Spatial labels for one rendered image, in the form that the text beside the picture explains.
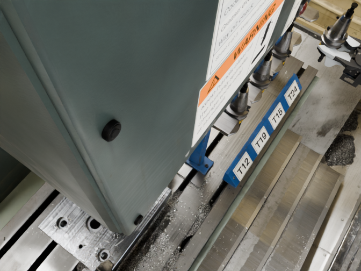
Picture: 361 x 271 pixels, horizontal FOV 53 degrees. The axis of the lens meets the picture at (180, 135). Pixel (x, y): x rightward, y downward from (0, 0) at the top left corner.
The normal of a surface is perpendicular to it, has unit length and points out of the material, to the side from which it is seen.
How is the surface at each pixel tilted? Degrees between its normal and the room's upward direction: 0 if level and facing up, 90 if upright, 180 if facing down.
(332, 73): 24
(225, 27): 90
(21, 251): 0
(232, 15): 90
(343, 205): 17
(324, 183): 8
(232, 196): 0
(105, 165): 90
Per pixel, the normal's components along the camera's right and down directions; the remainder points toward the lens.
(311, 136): -0.21, -0.11
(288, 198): 0.11, -0.54
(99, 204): -0.22, 0.87
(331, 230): -0.21, -0.58
